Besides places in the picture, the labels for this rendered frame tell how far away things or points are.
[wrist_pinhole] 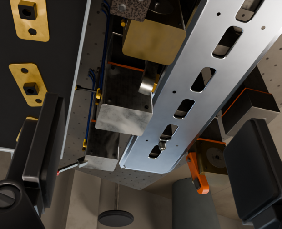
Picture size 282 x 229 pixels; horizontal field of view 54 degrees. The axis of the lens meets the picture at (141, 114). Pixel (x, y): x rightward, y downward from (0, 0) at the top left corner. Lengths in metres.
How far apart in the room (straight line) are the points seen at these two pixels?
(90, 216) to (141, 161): 1.94
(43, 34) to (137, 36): 0.15
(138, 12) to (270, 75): 0.78
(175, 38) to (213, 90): 0.24
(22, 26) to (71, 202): 2.44
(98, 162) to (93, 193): 2.09
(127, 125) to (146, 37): 0.19
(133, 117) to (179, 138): 0.28
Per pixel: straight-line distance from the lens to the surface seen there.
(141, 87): 0.48
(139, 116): 0.53
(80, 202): 2.77
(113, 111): 0.52
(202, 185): 0.85
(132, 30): 0.44
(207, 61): 0.60
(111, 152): 0.77
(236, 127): 0.74
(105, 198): 3.08
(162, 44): 0.46
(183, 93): 0.65
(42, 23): 0.36
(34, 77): 0.41
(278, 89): 1.19
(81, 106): 1.14
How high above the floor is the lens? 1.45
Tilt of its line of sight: 40 degrees down
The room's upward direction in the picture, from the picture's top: 179 degrees clockwise
